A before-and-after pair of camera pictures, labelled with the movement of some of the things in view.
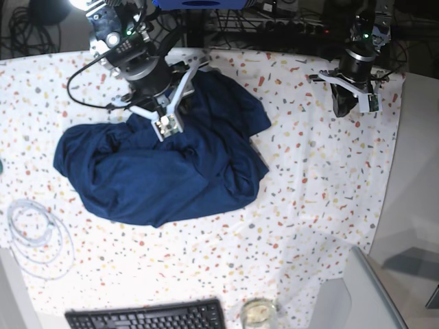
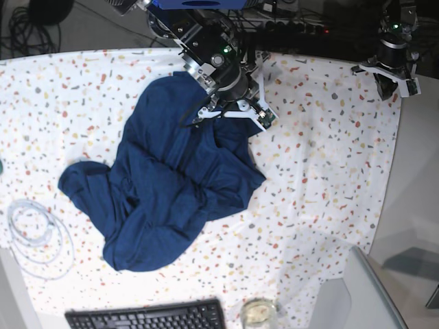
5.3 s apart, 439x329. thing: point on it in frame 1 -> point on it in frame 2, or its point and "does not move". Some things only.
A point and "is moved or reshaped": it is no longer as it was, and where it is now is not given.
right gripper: [344, 101] -> [403, 75]
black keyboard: [206, 313] does not move
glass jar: [258, 313] does not move
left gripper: [164, 124] -> [252, 105]
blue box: [200, 4] does not move
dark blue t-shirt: [124, 170] is moved or reshaped
